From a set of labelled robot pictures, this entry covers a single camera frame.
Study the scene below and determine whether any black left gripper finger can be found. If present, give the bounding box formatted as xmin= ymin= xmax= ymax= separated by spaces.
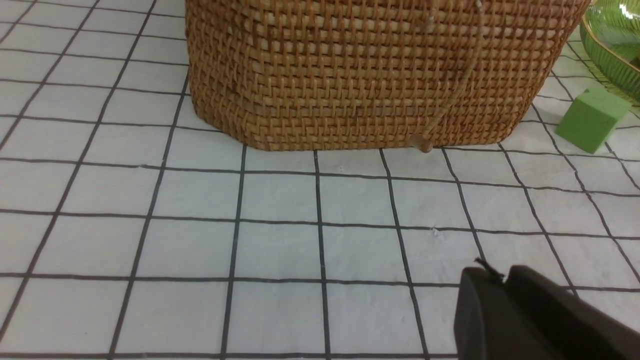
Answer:
xmin=454 ymin=258 xmax=640 ymax=360

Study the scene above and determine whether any green foam cube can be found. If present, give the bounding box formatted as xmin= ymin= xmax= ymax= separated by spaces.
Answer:
xmin=555 ymin=85 xmax=632 ymax=154

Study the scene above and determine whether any green glass leaf plate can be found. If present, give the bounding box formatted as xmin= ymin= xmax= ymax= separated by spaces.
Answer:
xmin=579 ymin=0 xmax=640 ymax=106

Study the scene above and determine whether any woven rattan basket green lining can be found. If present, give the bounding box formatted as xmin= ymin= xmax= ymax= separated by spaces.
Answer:
xmin=184 ymin=0 xmax=591 ymax=152

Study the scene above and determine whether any white checkered tablecloth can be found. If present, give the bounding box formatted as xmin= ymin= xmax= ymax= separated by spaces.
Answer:
xmin=0 ymin=0 xmax=639 ymax=360

